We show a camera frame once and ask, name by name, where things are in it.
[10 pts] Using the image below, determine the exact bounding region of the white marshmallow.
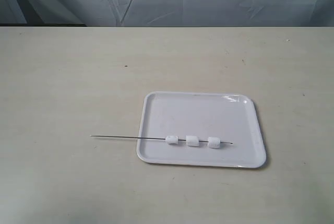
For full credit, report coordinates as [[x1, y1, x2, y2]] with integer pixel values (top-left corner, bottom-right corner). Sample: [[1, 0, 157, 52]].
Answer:
[[165, 135, 178, 145], [207, 137, 221, 149], [186, 135, 200, 147]]

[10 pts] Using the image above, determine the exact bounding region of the thin metal skewer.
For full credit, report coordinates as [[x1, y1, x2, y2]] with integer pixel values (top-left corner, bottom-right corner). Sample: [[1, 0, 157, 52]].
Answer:
[[89, 135, 233, 145]]

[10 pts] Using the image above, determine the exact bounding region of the white rectangular plastic tray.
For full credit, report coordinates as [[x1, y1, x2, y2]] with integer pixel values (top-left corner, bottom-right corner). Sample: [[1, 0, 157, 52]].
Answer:
[[136, 91, 267, 169]]

